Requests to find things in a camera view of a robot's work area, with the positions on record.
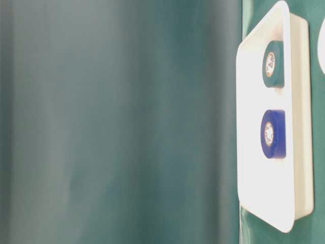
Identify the green tape roll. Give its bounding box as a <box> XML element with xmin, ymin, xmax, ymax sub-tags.
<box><xmin>262</xmin><ymin>40</ymin><xmax>284</xmax><ymax>88</ymax></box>

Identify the green table cloth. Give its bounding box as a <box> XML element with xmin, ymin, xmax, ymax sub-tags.
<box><xmin>1</xmin><ymin>1</ymin><xmax>324</xmax><ymax>243</ymax></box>

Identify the white plastic case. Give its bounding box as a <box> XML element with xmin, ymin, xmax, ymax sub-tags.
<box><xmin>236</xmin><ymin>1</ymin><xmax>314</xmax><ymax>233</ymax></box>

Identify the blue tape roll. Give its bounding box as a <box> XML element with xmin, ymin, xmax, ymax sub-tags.
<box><xmin>260</xmin><ymin>110</ymin><xmax>286</xmax><ymax>159</ymax></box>

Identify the white tape roll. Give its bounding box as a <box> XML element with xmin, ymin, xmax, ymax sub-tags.
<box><xmin>317</xmin><ymin>18</ymin><xmax>325</xmax><ymax>74</ymax></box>

